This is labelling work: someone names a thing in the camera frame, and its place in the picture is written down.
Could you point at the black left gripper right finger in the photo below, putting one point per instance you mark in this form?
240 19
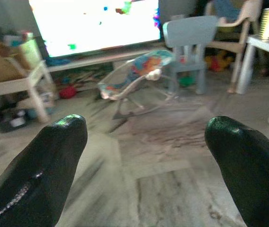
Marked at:
255 177

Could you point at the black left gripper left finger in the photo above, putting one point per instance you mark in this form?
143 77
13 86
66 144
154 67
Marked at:
37 177

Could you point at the white jar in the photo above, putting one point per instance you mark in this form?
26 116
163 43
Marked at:
17 120

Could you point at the red ball toy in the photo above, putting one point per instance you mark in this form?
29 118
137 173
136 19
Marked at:
67 92

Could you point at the white side table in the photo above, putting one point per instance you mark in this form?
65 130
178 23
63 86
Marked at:
6 85

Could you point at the blue cloth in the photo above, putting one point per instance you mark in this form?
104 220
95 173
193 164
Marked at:
57 62

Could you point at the green toy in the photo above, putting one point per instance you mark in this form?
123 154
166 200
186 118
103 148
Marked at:
186 81

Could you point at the yellow plush toy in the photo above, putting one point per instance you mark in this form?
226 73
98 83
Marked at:
218 62

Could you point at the pale green bottle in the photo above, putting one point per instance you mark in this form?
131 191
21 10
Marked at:
30 54

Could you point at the white low TV bench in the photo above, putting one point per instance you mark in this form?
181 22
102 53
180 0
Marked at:
89 60

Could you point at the white child table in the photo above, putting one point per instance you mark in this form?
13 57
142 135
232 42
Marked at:
267 45

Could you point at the beige plastic armchair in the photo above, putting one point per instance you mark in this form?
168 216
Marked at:
229 45

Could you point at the colourful baby bouncer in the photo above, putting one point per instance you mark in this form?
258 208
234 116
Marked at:
146 63

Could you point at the light blue child chair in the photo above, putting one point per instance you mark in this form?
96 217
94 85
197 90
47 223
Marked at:
189 30

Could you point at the large flat television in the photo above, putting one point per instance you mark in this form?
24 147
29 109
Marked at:
89 23

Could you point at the blue garment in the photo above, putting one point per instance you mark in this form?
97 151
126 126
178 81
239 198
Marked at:
226 9

